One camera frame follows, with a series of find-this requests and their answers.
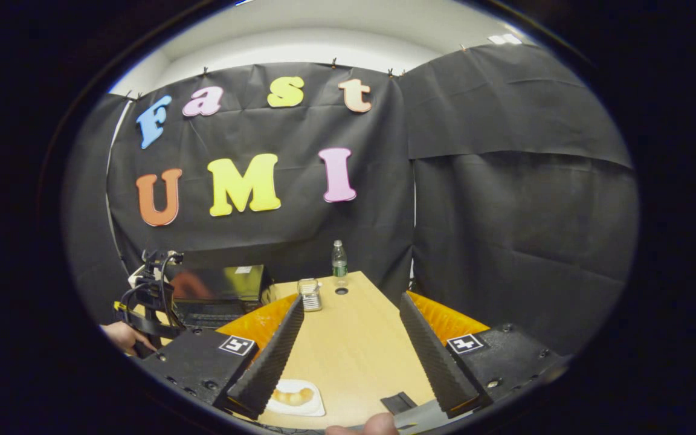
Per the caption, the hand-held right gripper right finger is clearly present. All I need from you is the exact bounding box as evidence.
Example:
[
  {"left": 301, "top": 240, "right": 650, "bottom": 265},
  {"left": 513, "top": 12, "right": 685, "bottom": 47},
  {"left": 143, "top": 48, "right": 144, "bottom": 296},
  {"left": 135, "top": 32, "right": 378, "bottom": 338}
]
[{"left": 399, "top": 292, "right": 569, "bottom": 419}]

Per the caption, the clear plastic water bottle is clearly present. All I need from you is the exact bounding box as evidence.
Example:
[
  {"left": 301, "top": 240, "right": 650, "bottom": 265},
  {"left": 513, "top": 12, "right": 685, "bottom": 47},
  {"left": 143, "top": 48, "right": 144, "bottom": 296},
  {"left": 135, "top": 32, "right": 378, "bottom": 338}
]
[{"left": 332, "top": 240, "right": 349, "bottom": 288}]

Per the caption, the white oval plate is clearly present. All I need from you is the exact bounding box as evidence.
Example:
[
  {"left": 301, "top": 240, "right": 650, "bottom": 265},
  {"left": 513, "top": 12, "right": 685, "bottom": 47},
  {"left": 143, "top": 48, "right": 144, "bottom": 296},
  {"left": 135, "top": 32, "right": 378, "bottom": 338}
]
[{"left": 265, "top": 379, "right": 326, "bottom": 417}]

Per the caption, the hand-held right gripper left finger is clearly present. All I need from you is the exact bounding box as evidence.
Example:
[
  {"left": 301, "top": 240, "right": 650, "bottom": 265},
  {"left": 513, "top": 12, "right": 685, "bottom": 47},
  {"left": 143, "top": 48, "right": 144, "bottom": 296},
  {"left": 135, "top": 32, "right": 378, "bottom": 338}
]
[{"left": 143, "top": 294, "right": 305, "bottom": 421}]

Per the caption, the golden bread roll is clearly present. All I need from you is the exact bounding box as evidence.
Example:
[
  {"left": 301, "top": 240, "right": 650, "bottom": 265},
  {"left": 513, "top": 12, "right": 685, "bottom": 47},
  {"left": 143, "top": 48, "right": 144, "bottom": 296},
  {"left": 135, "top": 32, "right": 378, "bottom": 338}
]
[{"left": 272, "top": 387, "right": 315, "bottom": 407}]

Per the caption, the black table edge bracket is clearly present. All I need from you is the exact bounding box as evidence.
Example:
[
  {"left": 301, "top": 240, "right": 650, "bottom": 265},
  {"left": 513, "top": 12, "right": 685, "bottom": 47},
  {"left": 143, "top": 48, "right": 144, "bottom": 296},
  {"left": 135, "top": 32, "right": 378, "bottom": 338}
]
[{"left": 381, "top": 391, "right": 419, "bottom": 415}]

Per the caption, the black backdrop cloth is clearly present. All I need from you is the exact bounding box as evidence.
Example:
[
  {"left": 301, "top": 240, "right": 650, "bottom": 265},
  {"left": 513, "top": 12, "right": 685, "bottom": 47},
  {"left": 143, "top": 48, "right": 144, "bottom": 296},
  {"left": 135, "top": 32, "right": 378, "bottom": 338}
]
[{"left": 64, "top": 43, "right": 639, "bottom": 357}]

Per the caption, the black electric oven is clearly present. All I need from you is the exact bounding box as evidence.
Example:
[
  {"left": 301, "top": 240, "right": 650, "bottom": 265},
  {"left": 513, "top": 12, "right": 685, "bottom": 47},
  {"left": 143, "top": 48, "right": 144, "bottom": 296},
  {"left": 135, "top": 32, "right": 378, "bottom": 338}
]
[{"left": 170, "top": 265, "right": 271, "bottom": 330}]

